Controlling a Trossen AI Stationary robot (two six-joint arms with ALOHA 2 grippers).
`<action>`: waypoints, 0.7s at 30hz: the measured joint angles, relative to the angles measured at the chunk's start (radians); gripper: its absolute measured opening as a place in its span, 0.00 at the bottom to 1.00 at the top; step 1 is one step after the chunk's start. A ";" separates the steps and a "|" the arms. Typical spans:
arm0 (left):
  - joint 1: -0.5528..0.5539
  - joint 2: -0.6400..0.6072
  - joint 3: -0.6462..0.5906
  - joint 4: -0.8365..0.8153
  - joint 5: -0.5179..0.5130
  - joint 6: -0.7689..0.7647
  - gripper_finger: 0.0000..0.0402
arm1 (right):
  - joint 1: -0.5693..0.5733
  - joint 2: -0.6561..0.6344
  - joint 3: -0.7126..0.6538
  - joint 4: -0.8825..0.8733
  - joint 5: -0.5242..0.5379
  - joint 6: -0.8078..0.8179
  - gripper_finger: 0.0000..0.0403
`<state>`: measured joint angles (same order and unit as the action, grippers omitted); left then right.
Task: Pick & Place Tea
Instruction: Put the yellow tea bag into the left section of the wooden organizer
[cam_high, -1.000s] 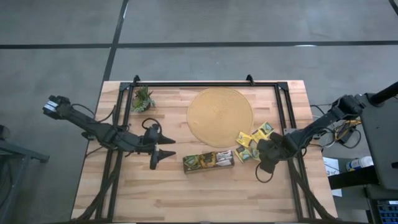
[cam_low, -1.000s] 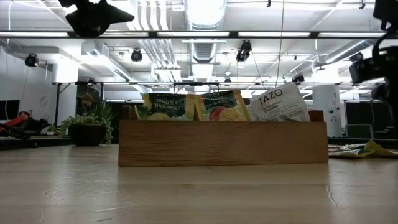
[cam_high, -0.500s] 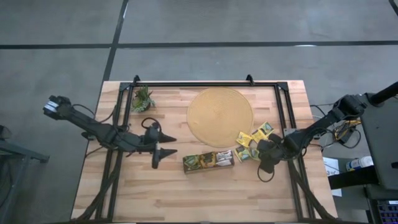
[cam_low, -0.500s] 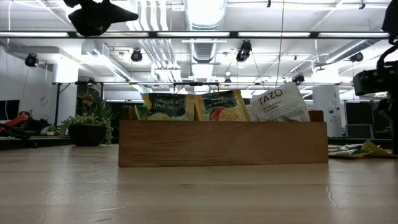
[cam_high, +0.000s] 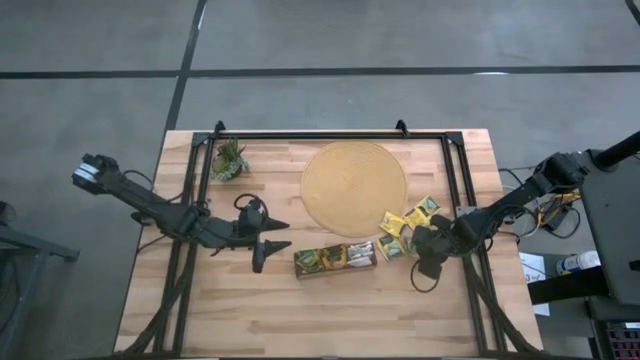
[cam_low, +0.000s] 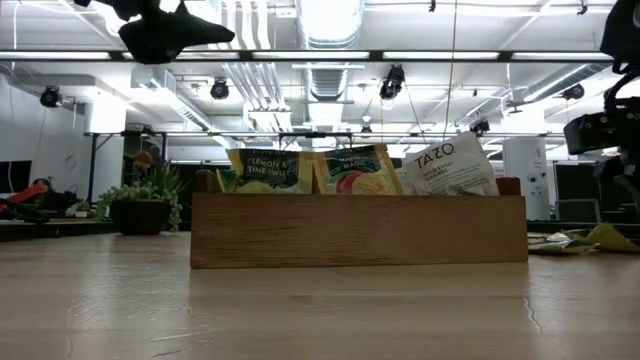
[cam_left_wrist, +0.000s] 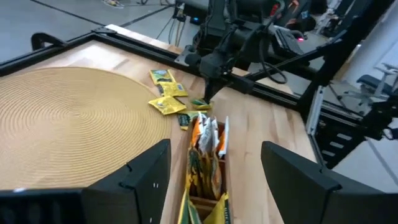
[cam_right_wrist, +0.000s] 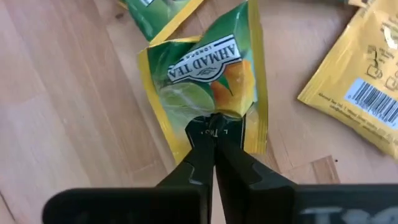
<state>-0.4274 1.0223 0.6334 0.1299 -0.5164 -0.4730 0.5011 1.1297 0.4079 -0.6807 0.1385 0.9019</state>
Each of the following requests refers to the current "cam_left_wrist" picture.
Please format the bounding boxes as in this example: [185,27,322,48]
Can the dark wooden divided tray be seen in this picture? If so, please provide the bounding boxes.
[176,114,233,224]

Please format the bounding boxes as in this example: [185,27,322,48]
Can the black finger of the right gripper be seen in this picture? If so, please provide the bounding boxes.
[213,80,226,99]
[203,78,216,105]

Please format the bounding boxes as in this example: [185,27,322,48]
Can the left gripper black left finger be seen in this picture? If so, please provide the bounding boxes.
[0,139,172,224]

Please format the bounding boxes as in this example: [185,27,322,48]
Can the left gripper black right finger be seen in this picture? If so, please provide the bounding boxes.
[261,141,398,224]

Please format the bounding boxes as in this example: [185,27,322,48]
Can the black aluminium table frame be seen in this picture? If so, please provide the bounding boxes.
[0,0,398,170]

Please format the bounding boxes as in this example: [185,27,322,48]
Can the grey office chair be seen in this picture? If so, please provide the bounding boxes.
[337,62,398,107]

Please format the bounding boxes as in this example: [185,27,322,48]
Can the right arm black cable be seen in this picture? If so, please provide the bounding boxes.
[259,29,289,85]

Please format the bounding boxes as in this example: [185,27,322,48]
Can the round woven straw placemat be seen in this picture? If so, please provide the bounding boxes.
[0,67,174,190]

